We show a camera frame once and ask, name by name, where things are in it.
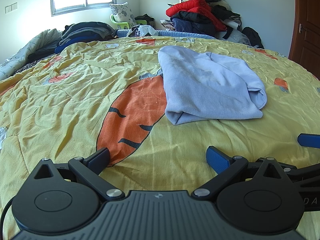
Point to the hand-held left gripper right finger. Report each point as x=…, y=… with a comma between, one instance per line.
x=216, y=157

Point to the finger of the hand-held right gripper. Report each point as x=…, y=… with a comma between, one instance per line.
x=310, y=140

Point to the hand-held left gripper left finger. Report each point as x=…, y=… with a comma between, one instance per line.
x=100, y=158

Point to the light purple sweater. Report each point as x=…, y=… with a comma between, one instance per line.
x=207, y=87

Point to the stack of folded dark clothes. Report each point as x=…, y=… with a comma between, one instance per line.
x=82, y=32

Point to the yellow printed quilt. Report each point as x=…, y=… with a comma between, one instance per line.
x=75, y=85

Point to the wooden door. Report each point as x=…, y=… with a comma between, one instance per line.
x=307, y=30

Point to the striped cloth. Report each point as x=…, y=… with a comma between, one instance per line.
x=27, y=66

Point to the black backpack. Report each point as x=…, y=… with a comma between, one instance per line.
x=252, y=37

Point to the clear plastic bag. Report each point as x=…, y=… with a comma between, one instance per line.
x=236, y=36

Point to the grey white quilt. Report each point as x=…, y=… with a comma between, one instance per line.
x=27, y=47

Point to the navy jacket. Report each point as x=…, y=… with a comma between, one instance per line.
x=192, y=26

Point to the green plastic stool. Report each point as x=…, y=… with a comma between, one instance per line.
x=122, y=25
x=141, y=22

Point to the white plastic bag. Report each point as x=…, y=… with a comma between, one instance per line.
x=145, y=30

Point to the checked cloth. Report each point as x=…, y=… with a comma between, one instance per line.
x=167, y=25

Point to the black and white garment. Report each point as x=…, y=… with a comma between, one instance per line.
x=226, y=15

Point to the floral pillow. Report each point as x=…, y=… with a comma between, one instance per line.
x=122, y=12

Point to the dark cloth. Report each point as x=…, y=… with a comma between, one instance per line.
x=145, y=17

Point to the red jacket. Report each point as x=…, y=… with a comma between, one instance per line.
x=195, y=6

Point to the wall switch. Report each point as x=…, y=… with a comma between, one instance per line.
x=11, y=8

